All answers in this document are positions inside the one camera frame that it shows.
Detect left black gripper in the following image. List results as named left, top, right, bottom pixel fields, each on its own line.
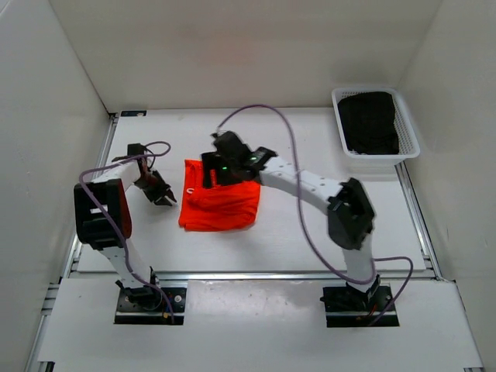
left=133, top=169, right=176, bottom=207

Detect orange shorts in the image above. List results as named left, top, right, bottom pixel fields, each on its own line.
left=178, top=160, right=260, bottom=232

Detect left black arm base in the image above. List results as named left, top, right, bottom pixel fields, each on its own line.
left=114, top=281, right=187, bottom=326

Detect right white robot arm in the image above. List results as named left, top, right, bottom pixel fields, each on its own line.
left=201, top=131, right=377, bottom=310

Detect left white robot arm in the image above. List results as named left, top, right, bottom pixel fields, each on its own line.
left=74, top=140, right=177, bottom=310

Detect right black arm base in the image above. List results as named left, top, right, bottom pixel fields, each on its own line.
left=320, top=283, right=400, bottom=328

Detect black shorts in basket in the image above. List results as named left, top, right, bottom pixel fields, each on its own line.
left=337, top=91, right=399, bottom=155

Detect white plastic basket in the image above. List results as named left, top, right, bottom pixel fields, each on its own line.
left=332, top=87, right=420, bottom=173

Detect aluminium frame rail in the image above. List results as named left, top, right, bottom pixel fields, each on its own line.
left=22, top=112, right=485, bottom=372

